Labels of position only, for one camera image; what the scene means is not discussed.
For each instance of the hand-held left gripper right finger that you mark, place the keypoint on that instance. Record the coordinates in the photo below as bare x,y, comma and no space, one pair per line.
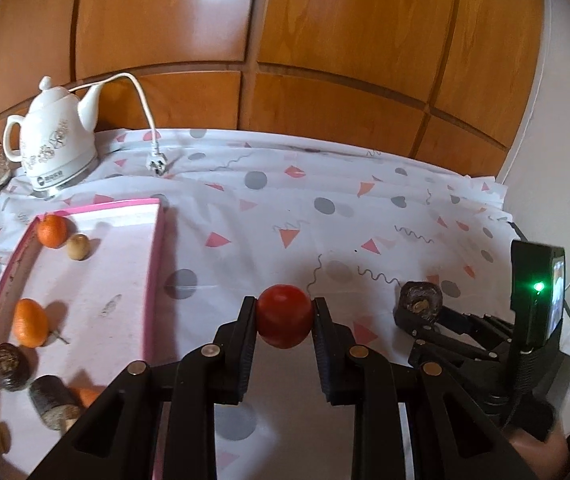
323,350

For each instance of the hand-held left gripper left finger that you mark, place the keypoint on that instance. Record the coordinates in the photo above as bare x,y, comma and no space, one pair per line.
248,345

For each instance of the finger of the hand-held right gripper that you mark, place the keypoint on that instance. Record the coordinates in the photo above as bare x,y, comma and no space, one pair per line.
457,320
417,334

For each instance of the dark brown fruit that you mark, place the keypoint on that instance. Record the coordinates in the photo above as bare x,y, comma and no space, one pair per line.
55,402
12,367
420,302

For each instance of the red tomato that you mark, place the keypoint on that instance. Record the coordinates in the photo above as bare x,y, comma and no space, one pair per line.
285,316

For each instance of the pink rimmed tray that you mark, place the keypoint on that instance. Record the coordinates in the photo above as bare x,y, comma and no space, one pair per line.
110,300

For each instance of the small orange mandarin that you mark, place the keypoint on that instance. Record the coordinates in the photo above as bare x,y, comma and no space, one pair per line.
87,396

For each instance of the large orange mandarin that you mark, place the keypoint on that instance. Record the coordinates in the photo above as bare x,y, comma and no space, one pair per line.
30,322

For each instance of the person's right hand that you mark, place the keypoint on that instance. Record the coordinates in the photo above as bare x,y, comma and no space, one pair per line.
537,452

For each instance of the white patterned tablecloth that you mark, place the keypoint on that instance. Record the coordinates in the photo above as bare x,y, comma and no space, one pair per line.
315,220

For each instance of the white ceramic electric kettle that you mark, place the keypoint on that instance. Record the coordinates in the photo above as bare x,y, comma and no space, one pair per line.
52,147

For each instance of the wooden panelled wardrobe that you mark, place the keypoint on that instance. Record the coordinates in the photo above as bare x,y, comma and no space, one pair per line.
290,35

